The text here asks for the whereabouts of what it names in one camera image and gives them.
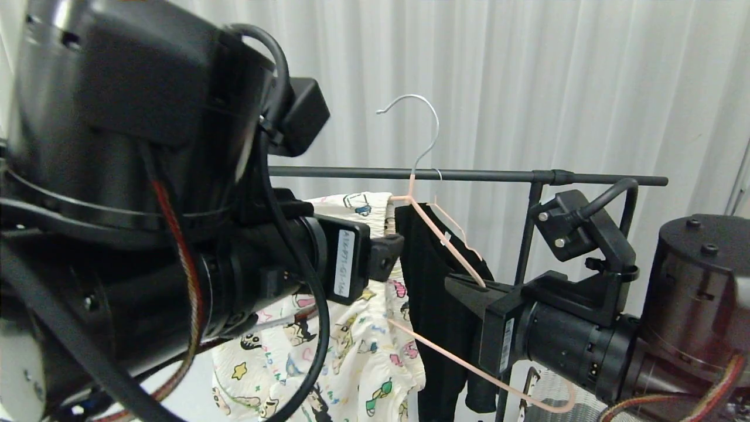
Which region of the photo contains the black clothes rack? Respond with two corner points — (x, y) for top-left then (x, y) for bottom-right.
(268, 166), (669, 422)

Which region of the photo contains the black garment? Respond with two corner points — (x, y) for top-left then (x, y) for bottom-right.
(394, 202), (500, 422)

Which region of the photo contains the cream printed garment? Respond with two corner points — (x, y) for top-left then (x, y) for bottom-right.
(211, 192), (427, 422)

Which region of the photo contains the white curtain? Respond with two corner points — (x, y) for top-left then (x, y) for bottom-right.
(0, 0), (750, 376)

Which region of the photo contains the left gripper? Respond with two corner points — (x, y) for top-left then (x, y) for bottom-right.
(234, 214), (371, 338)

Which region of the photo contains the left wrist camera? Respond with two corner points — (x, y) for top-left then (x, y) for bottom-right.
(267, 76), (331, 158)

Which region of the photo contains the pink clothes hanger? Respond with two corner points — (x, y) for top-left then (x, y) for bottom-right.
(427, 169), (485, 263)
(376, 94), (578, 414)

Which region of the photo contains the white laundry basket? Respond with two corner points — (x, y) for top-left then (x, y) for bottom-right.
(519, 366), (607, 422)

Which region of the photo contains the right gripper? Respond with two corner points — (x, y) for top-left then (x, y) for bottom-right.
(479, 290), (639, 405)

